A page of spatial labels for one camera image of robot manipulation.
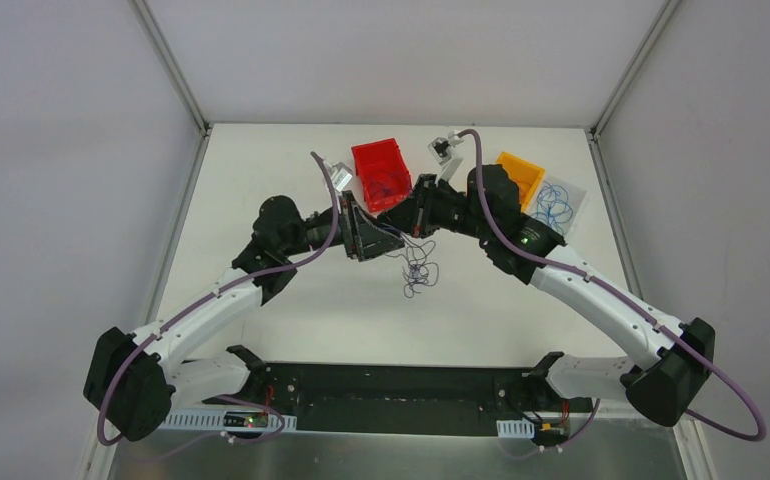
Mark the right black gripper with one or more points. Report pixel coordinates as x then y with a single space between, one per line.
427 206

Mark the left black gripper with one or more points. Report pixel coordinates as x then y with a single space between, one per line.
350 225

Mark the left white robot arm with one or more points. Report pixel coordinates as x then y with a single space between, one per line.
136 379

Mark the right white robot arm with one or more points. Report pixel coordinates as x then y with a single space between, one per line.
659 373

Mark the red plastic bin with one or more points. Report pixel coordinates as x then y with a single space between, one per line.
382 172

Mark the yellow plastic bin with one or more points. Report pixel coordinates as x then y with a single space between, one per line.
526 175

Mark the clear white plastic bin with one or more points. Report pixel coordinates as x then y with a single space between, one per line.
558 204

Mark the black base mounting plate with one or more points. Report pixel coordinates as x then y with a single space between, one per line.
412 400

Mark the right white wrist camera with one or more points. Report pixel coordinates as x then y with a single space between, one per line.
444 150

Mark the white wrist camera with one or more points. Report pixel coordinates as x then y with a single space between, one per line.
340 175
444 150

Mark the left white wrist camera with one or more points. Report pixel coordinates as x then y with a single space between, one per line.
340 175

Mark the left white cable duct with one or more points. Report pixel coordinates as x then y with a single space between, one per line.
237 420

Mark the white cable duct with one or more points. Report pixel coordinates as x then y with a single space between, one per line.
515 429
237 420

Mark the right white cable duct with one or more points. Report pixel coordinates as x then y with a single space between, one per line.
515 429

